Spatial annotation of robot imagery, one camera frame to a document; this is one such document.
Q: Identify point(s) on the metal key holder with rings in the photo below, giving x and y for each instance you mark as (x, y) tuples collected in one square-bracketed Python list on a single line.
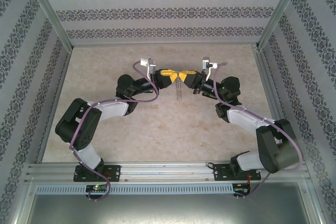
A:
[(179, 90)]

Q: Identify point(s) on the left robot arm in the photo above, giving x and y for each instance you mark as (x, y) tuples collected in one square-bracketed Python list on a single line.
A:
[(113, 110)]

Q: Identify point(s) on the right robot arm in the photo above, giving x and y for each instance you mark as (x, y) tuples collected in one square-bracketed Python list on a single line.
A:
[(244, 119)]

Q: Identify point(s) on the grey metal sheet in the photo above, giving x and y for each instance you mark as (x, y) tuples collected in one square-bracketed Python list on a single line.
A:
[(168, 208)]

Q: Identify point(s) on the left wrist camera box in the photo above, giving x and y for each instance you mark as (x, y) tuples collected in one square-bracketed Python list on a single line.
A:
[(148, 65)]

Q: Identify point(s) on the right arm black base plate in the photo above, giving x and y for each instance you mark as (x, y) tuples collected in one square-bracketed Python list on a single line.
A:
[(220, 172)]

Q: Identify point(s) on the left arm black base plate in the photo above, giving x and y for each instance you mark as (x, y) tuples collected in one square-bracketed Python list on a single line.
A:
[(114, 172)]

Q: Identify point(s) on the aluminium mounting rail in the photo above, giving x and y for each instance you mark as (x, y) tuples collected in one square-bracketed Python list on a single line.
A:
[(168, 169)]

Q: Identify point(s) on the aluminium frame post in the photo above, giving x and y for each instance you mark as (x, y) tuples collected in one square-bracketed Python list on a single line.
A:
[(47, 9), (282, 9)]

